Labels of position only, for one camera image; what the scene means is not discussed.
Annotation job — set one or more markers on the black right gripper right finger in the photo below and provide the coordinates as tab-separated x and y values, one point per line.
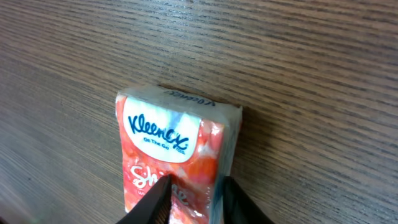
238	207

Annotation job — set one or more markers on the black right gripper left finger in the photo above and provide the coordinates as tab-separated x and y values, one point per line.
154	207

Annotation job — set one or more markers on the red Kleenex tissue pack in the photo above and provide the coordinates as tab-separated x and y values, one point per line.
170	132

